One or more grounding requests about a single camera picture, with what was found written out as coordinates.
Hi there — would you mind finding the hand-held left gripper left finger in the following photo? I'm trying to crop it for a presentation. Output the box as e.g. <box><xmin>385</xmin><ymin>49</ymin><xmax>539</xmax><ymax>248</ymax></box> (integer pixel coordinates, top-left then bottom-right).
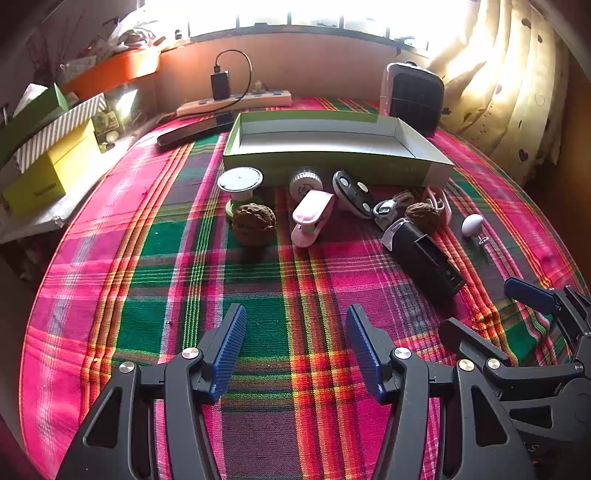
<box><xmin>55</xmin><ymin>303</ymin><xmax>247</xmax><ymax>480</ymax></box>

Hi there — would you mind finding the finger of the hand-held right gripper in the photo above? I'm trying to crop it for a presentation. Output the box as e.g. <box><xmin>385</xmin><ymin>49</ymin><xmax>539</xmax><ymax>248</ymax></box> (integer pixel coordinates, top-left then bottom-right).
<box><xmin>504</xmin><ymin>277</ymin><xmax>591</xmax><ymax>352</ymax></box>
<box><xmin>438</xmin><ymin>318</ymin><xmax>583</xmax><ymax>393</ymax></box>

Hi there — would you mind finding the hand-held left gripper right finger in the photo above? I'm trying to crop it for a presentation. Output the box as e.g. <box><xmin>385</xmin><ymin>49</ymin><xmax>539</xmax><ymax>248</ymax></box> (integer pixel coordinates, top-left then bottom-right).
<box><xmin>346</xmin><ymin>303</ymin><xmax>539</xmax><ymax>480</ymax></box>

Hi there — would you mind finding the black rectangular device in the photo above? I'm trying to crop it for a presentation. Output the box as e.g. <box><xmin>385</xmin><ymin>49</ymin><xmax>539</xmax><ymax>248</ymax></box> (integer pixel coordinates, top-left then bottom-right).
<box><xmin>381</xmin><ymin>218</ymin><xmax>465</xmax><ymax>301</ymax></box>

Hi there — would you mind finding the white knob with screw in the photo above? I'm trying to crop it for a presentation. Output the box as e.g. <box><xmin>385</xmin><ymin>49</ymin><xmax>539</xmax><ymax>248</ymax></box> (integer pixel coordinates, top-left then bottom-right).
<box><xmin>462</xmin><ymin>215</ymin><xmax>492</xmax><ymax>247</ymax></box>

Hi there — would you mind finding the small brown walnut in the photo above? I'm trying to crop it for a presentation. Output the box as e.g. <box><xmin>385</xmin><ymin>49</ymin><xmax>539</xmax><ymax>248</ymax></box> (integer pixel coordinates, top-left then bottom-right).
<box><xmin>405</xmin><ymin>203</ymin><xmax>439</xmax><ymax>232</ymax></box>

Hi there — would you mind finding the pink wire hair clip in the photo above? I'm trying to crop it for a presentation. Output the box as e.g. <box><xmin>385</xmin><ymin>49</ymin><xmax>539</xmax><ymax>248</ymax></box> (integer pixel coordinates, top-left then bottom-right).
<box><xmin>422</xmin><ymin>185</ymin><xmax>452</xmax><ymax>227</ymax></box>

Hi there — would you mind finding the large brown walnut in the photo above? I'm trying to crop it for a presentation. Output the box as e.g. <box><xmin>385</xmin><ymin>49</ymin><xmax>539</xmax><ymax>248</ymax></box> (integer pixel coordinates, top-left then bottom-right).
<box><xmin>231</xmin><ymin>203</ymin><xmax>277</xmax><ymax>247</ymax></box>

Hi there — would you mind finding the black oval device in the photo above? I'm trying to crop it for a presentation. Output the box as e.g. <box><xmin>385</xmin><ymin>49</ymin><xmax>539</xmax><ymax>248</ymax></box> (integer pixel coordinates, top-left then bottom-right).
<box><xmin>332</xmin><ymin>170</ymin><xmax>376</xmax><ymax>220</ymax></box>

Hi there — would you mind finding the white and green spool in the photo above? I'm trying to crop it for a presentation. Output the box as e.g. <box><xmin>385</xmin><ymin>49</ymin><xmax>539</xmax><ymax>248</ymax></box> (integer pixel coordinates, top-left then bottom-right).
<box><xmin>218</xmin><ymin>167</ymin><xmax>264</xmax><ymax>217</ymax></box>

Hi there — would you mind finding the white ribbed round cap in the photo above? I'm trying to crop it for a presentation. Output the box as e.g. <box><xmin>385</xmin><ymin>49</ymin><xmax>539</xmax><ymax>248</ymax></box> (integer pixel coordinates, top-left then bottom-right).
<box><xmin>289</xmin><ymin>167</ymin><xmax>326</xmax><ymax>201</ymax></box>

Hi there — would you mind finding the green cardboard box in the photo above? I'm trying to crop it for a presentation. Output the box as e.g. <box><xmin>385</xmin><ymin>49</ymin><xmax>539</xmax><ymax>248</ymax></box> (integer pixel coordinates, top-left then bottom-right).
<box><xmin>222</xmin><ymin>110</ymin><xmax>455</xmax><ymax>188</ymax></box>

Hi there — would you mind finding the cream heart print curtain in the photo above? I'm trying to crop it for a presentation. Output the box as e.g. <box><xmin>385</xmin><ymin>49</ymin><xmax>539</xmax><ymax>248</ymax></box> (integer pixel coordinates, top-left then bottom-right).
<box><xmin>427</xmin><ymin>0</ymin><xmax>571</xmax><ymax>185</ymax></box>

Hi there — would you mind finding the black smartphone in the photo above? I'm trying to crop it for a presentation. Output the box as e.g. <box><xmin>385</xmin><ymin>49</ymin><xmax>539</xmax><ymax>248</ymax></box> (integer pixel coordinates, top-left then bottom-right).
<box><xmin>157</xmin><ymin>112</ymin><xmax>236</xmax><ymax>149</ymax></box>

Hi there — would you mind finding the small grey heater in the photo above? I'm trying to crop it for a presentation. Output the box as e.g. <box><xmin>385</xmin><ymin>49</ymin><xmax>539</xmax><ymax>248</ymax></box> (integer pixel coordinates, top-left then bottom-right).
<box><xmin>379</xmin><ymin>61</ymin><xmax>445</xmax><ymax>137</ymax></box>

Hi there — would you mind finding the yellow box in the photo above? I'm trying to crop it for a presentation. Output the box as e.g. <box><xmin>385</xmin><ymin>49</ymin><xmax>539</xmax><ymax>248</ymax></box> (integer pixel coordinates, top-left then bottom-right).
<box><xmin>2</xmin><ymin>120</ymin><xmax>100</xmax><ymax>217</ymax></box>

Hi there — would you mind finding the white power strip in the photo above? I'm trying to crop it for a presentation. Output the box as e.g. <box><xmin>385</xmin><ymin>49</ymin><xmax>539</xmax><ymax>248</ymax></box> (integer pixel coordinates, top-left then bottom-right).
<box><xmin>177</xmin><ymin>89</ymin><xmax>293</xmax><ymax>117</ymax></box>

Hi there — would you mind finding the black charger adapter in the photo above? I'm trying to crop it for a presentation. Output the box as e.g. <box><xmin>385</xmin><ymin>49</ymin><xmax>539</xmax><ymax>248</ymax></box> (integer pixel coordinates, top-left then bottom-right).
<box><xmin>211</xmin><ymin>71</ymin><xmax>230</xmax><ymax>101</ymax></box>

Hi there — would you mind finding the striped box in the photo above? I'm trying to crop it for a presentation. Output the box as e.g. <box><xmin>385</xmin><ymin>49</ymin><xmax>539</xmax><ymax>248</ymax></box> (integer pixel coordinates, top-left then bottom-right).
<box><xmin>16</xmin><ymin>92</ymin><xmax>107</xmax><ymax>171</ymax></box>

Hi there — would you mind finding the orange tray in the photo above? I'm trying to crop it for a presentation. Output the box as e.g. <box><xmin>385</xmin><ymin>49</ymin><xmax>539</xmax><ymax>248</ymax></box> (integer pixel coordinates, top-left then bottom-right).
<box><xmin>62</xmin><ymin>48</ymin><xmax>161</xmax><ymax>100</ymax></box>

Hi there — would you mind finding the black charger cable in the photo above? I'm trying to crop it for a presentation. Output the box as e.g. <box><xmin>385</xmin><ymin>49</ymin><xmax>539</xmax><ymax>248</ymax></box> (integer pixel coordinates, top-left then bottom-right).
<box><xmin>215</xmin><ymin>49</ymin><xmax>252</xmax><ymax>100</ymax></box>

